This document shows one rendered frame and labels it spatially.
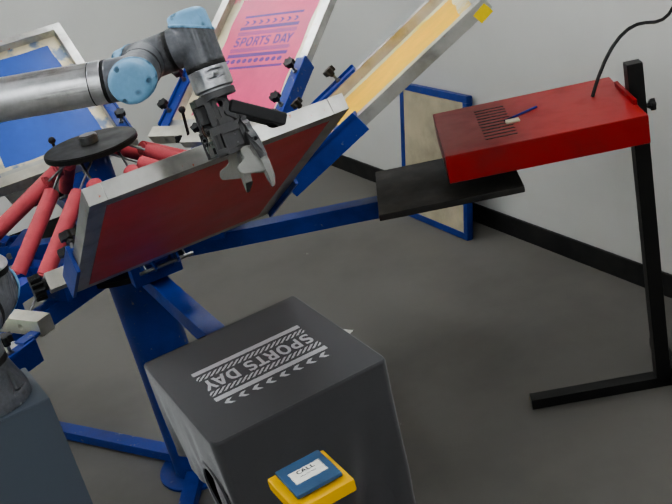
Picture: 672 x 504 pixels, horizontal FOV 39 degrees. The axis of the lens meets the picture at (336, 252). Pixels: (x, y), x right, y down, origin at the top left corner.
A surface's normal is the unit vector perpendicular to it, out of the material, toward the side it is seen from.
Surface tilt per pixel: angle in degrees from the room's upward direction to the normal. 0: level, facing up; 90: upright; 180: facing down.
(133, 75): 90
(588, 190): 90
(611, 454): 0
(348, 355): 0
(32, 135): 32
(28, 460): 90
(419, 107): 79
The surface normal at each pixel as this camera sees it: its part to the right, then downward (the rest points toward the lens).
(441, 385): -0.22, -0.89
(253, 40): -0.45, -0.51
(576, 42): -0.85, 0.37
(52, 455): 0.53, 0.24
